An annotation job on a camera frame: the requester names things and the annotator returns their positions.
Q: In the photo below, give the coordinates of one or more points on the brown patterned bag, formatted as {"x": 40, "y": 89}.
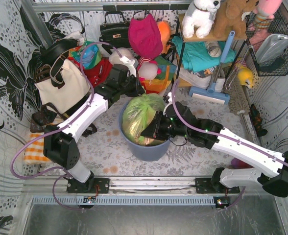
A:
{"x": 47, "y": 115}

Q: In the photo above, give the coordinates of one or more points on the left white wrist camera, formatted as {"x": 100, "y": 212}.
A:
{"x": 131, "y": 64}

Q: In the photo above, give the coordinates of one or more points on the green trash bag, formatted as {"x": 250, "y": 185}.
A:
{"x": 138, "y": 114}

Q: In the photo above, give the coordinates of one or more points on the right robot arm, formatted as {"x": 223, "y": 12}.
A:
{"x": 268, "y": 169}

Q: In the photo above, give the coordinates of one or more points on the wooden shelf rack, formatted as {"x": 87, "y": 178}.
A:
{"x": 198, "y": 49}

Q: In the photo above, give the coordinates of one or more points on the red cloth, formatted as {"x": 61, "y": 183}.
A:
{"x": 99, "y": 73}

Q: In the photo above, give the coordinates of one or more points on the brown teddy bear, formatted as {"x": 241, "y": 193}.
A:
{"x": 230, "y": 17}

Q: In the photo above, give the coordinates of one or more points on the silver foil pouch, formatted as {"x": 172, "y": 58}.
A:
{"x": 272, "y": 47}

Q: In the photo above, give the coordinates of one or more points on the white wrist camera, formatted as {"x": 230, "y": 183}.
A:
{"x": 131, "y": 64}
{"x": 168, "y": 98}

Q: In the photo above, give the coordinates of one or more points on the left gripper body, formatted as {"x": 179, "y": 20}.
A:
{"x": 136, "y": 86}

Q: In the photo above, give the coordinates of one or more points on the black leather handbag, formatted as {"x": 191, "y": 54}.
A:
{"x": 115, "y": 34}

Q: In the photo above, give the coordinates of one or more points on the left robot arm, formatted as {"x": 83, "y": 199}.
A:
{"x": 60, "y": 141}

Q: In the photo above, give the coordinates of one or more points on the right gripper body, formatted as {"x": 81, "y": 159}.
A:
{"x": 158, "y": 127}

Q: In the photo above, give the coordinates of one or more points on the bristle broom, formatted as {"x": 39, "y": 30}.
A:
{"x": 239, "y": 104}

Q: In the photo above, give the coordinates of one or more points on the rainbow striped bag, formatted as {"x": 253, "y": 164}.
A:
{"x": 163, "y": 80}

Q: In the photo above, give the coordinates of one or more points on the teal folded cloth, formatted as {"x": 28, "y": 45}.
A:
{"x": 198, "y": 55}

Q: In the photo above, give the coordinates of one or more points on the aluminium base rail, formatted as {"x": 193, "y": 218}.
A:
{"x": 130, "y": 191}

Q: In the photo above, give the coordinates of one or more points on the orange checkered towel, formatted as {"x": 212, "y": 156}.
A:
{"x": 33, "y": 154}

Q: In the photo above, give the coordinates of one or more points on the cream canvas tote bag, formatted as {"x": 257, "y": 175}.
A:
{"x": 69, "y": 93}

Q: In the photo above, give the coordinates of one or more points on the pink plush toy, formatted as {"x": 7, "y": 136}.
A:
{"x": 264, "y": 12}

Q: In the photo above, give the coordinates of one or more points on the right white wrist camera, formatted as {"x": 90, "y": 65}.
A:
{"x": 168, "y": 98}

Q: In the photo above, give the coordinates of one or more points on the black wire basket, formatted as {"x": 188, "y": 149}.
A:
{"x": 256, "y": 36}

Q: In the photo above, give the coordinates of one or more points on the colourful rainbow cloth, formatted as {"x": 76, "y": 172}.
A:
{"x": 91, "y": 57}

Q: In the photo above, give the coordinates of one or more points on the pink white plush doll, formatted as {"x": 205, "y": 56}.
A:
{"x": 147, "y": 69}

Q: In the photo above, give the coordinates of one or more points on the white plush dog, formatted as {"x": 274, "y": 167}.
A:
{"x": 199, "y": 18}

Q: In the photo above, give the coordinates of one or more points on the blue trash bin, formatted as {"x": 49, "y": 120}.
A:
{"x": 143, "y": 153}

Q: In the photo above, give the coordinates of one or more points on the yellow plush duck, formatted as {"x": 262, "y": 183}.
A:
{"x": 244, "y": 74}

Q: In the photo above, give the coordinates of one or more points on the magenta cloth bag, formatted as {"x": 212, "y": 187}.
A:
{"x": 144, "y": 37}

